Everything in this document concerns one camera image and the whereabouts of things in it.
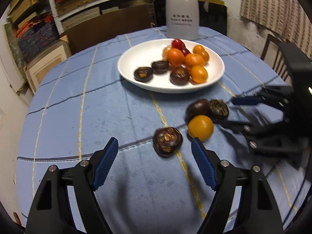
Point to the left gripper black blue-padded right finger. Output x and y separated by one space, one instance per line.
257 209

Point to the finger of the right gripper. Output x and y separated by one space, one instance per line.
237 127
247 100

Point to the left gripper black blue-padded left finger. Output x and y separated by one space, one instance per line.
51 212

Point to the dark chestnut with tuft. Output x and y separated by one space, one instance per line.
218 110

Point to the dark chestnut carved gold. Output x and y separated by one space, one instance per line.
166 141

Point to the dark red apple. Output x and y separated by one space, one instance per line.
185 51

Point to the large orange tangerine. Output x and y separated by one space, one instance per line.
175 57

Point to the small red tomato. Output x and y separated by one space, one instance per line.
178 44

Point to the tan beige fruit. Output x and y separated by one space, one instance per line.
165 52

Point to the yellow orange fruit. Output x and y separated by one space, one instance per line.
201 127

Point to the dark wooden chair right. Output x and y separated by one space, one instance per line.
272 53

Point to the smooth dark purple chestnut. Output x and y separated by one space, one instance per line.
199 107

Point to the orange kumquat front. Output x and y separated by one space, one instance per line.
199 74

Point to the orange tangerine on plate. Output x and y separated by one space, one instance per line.
205 55

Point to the small orange kumquat back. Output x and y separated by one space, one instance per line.
198 49

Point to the striped beige curtain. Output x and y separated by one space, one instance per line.
286 18

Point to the dark chestnut plate left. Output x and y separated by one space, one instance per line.
143 74

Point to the white thermos jug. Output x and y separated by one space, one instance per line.
182 18

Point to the blue checked tablecloth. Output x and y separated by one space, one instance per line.
83 102

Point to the white oval plate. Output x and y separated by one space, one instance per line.
145 53

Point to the beige framed cabinet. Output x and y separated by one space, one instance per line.
37 69

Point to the brown wooden chair back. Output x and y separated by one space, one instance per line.
107 26

